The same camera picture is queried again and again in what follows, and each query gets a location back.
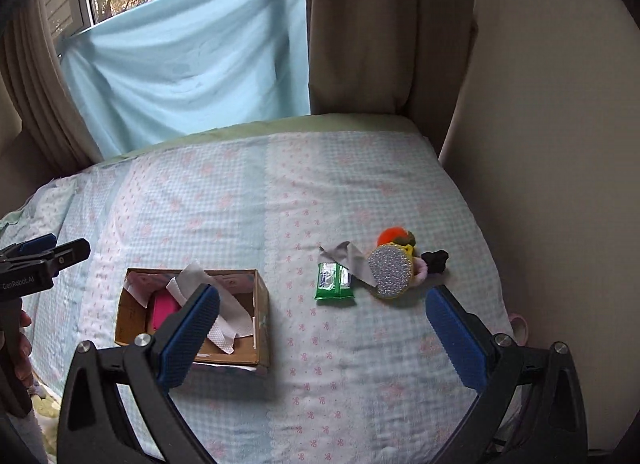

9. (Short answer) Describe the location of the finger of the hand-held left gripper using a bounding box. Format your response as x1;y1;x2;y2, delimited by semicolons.
30;238;91;275
0;233;57;259

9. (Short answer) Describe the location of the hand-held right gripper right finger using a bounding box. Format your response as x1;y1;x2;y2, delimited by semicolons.
425;285;589;464

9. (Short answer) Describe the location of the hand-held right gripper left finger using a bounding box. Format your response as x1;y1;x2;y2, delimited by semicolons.
56;283;221;464

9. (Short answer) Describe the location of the cardboard box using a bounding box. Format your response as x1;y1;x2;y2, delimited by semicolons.
114;268;271;376

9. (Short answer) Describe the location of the person's left hand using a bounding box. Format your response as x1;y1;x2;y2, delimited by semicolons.
18;310;33;361

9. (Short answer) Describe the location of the pink sponge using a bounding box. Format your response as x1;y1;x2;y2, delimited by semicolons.
151;291;184;335

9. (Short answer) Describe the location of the white tissue paper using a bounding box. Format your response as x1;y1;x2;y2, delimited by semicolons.
165;264;255;356

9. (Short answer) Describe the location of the black hair scrunchie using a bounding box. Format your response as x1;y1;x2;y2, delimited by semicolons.
421;249;450;276

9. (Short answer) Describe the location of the silver glitter sponge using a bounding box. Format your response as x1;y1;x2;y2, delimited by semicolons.
366;242;415;301

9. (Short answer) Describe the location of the orange pompom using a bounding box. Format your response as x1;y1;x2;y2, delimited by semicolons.
376;227;407;247

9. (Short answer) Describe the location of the green snack packet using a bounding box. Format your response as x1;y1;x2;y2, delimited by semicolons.
314;261;357;304

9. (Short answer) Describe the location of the grey cloth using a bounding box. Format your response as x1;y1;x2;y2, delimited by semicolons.
318;241;381;289

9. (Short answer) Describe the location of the pale yellow cloth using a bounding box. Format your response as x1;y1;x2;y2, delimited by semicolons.
29;383;62;452

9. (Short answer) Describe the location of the beige curtain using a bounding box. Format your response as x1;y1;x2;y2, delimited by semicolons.
299;0;477;155
0;8;103;169

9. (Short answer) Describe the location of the checked light blue blanket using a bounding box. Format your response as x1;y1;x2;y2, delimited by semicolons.
0;131;517;464

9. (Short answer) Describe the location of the light blue hanging cloth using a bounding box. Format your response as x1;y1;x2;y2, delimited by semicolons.
59;0;312;161

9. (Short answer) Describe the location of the light green bedsheet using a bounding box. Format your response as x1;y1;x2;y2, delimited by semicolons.
0;112;422;235

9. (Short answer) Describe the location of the pink hair tie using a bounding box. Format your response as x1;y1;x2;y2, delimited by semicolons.
410;261;430;291

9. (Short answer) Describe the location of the pink strap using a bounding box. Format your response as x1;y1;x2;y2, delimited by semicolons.
507;313;530;345

